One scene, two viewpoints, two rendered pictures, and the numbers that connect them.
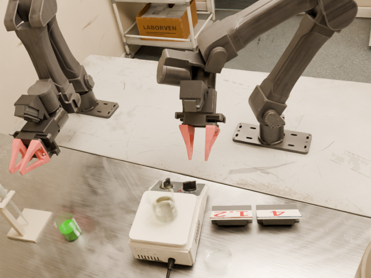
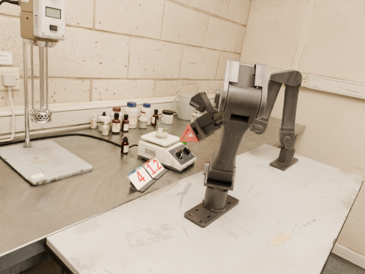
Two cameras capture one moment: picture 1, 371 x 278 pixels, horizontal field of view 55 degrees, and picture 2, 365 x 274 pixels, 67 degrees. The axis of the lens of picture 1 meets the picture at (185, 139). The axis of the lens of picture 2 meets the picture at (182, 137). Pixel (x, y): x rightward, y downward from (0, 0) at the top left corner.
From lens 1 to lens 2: 1.16 m
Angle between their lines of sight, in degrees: 82
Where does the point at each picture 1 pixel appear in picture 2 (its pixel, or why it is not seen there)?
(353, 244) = (95, 196)
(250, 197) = (163, 181)
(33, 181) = not seen: hidden behind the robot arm
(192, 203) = (161, 142)
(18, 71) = not seen: outside the picture
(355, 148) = (171, 244)
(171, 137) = (238, 176)
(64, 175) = not seen: hidden behind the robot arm
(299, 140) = (199, 215)
